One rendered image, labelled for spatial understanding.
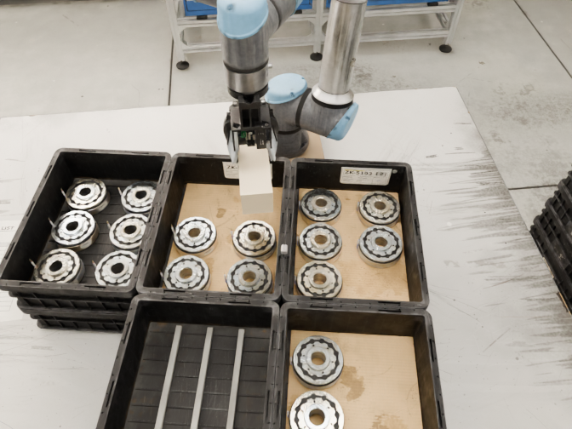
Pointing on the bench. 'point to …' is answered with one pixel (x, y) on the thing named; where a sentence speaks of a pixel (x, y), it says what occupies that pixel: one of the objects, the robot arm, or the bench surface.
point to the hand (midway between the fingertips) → (253, 155)
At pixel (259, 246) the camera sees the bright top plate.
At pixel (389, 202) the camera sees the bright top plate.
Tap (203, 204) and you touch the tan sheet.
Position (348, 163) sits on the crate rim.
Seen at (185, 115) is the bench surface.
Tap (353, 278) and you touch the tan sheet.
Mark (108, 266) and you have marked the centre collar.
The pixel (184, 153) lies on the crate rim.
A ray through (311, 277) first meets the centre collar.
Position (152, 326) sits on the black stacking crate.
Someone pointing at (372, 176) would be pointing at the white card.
